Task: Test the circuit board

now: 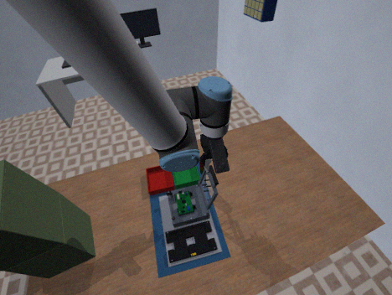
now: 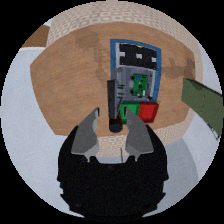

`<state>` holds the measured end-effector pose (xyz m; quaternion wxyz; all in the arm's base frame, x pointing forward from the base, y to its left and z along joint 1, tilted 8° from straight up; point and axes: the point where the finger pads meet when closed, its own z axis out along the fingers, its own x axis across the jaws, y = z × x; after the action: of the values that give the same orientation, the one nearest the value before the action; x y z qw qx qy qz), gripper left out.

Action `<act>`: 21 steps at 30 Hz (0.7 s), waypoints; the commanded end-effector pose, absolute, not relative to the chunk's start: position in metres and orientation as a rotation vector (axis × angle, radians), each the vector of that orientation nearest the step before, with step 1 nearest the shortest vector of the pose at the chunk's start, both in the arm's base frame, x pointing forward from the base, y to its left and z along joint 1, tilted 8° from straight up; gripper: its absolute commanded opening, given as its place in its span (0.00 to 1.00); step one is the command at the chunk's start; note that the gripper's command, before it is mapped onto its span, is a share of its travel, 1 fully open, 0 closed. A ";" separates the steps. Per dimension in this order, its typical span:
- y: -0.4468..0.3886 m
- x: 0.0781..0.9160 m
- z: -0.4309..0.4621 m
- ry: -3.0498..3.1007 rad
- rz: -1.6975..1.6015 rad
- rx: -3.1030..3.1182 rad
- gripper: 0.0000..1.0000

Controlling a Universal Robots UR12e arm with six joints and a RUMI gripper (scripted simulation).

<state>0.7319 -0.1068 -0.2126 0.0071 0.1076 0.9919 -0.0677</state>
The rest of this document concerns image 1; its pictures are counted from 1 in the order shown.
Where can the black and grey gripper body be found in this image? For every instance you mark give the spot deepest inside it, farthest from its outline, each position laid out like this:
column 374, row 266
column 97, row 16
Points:
column 205, row 144

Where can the red bin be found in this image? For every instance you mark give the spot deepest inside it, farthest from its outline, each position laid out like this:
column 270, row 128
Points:
column 159, row 180

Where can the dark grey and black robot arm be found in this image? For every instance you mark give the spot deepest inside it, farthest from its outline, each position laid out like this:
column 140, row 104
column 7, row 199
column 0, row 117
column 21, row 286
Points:
column 92, row 37

